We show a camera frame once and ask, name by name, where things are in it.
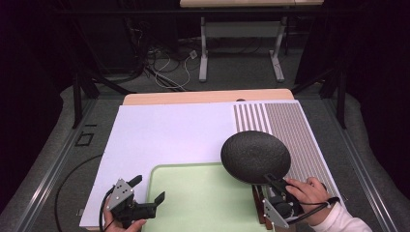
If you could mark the white board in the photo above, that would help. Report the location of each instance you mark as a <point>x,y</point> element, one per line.
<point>174,132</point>

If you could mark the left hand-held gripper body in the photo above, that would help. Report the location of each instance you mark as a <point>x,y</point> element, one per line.
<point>124,199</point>

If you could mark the person's right hand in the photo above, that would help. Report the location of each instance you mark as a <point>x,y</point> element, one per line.
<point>312,196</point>

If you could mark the person's left hand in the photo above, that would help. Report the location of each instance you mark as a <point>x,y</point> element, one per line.
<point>121,227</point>

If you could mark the brown white striped placemat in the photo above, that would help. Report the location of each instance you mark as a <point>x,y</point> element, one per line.
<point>290,119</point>

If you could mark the wooden table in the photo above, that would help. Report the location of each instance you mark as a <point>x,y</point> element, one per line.
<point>206,96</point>

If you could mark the black textured plate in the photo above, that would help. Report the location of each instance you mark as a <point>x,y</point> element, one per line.
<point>254,156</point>

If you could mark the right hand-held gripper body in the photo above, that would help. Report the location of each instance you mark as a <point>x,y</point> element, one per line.
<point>280,208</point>

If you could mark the white legged desk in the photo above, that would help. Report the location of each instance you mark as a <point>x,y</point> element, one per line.
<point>241,29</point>

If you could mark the light green tray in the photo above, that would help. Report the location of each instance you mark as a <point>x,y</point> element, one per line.
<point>199,199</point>

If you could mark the black metal stand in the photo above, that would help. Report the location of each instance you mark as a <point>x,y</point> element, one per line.
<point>340,93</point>
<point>79,96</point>

